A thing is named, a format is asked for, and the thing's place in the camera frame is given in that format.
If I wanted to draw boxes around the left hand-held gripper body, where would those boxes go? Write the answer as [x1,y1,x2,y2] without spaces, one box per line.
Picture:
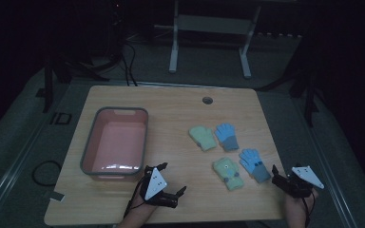
[140,166,179,209]

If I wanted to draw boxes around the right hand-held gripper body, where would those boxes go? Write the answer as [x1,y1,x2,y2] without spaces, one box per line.
[271,165,325,199]

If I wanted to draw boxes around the person's right hand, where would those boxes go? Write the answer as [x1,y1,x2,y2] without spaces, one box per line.
[284,188,319,220]

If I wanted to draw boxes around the person's left hand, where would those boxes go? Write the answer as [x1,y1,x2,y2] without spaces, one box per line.
[127,189,160,220]

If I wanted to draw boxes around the blue glove with dark dots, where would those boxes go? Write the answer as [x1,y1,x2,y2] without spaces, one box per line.
[238,148,272,184]

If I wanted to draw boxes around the pink basin with grey rim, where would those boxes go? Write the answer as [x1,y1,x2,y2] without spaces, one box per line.
[79,106,149,182]

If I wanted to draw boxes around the green mitten with face print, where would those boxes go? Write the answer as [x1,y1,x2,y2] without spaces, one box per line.
[212,157,245,192]

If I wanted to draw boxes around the plain green mitten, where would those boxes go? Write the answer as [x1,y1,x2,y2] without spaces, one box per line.
[188,125,219,152]

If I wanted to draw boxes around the plain blue glove grey cuff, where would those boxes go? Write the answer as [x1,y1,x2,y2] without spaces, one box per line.
[214,123,240,152]

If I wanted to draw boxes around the black stand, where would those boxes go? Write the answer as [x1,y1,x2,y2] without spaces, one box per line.
[258,60,320,128]
[41,0,125,114]

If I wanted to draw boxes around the grey tape piece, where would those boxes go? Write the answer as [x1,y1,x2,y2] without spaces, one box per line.
[48,191,67,202]

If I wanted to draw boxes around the right hand-held gripper black cable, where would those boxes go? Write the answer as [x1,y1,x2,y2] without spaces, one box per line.
[302,196,317,226]

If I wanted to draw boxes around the hand-held gripper black cable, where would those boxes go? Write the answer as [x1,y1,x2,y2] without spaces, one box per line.
[123,175,148,219]
[302,196,317,226]

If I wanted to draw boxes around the left hand-held gripper black cable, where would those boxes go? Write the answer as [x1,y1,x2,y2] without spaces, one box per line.
[123,175,148,219]

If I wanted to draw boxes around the black floor cables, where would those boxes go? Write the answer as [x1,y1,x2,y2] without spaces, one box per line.
[120,39,139,87]

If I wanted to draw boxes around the black cable loop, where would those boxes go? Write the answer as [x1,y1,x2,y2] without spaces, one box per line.
[31,160,63,187]

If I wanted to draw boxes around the white metal desk frame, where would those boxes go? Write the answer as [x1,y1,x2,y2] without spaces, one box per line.
[168,0,262,79]

